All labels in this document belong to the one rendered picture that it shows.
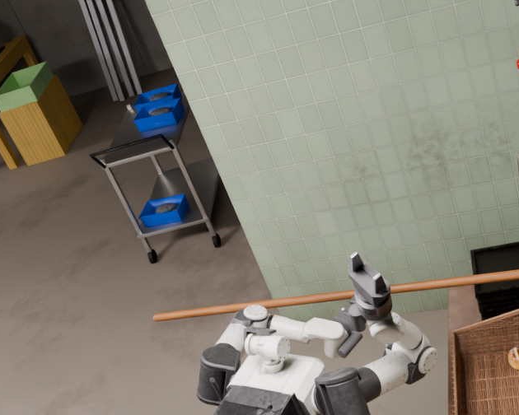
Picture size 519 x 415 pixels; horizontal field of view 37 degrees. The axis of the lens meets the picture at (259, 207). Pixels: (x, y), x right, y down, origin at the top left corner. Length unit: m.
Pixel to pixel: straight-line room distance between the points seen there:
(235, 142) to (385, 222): 0.86
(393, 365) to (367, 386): 0.12
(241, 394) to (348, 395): 0.30
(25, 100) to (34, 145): 0.47
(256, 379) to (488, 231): 2.08
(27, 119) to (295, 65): 4.82
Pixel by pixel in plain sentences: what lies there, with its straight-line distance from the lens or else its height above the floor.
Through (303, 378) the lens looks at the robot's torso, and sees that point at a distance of 2.17.
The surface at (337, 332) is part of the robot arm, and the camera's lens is 2.52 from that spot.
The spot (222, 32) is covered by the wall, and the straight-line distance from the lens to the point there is 3.64.
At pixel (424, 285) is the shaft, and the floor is 1.21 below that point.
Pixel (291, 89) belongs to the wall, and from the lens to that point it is 3.69.
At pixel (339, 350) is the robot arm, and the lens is 2.53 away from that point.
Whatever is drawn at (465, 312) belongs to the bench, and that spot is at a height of 0.58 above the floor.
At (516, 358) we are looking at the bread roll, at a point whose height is 0.64.
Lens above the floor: 2.86
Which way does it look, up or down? 30 degrees down
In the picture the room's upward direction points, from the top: 22 degrees counter-clockwise
